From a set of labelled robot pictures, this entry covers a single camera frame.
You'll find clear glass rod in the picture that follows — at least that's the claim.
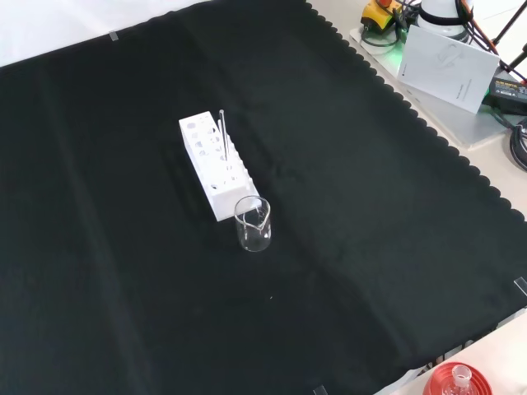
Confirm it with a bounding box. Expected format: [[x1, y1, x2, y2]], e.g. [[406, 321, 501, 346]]
[[217, 108, 230, 161]]

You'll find white test tube rack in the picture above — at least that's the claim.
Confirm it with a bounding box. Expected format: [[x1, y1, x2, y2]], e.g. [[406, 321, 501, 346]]
[[178, 109, 261, 223]]

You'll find clear glass beaker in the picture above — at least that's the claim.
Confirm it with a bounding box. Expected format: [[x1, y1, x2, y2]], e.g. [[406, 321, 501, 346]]
[[233, 196, 273, 253]]

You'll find black bench cloth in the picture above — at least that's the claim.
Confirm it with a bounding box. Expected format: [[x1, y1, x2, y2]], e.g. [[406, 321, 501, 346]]
[[0, 0, 527, 395]]

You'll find yellow stop button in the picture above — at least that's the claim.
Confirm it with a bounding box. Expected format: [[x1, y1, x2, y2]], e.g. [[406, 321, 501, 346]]
[[361, 0, 407, 35]]

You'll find pale board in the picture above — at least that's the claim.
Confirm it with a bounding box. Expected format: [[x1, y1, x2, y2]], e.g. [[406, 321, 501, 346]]
[[348, 24, 527, 151]]

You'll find white paper booklet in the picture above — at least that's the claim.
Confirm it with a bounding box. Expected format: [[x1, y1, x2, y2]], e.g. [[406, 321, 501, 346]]
[[397, 25, 501, 115]]

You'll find red round stand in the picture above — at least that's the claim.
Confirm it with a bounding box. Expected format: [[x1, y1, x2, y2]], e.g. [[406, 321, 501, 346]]
[[423, 361, 493, 395]]

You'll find clear glass flask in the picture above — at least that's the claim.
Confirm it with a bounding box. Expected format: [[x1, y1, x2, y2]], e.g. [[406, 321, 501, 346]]
[[451, 365, 473, 390]]

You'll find black power adapter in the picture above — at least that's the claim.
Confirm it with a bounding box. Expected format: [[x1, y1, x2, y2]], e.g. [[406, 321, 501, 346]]
[[481, 76, 527, 116]]

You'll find black tripod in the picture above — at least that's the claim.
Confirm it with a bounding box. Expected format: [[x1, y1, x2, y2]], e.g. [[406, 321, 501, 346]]
[[488, 0, 527, 83]]

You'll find black coiled cable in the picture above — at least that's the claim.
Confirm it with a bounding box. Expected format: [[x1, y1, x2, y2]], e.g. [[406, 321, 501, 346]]
[[509, 117, 527, 172]]

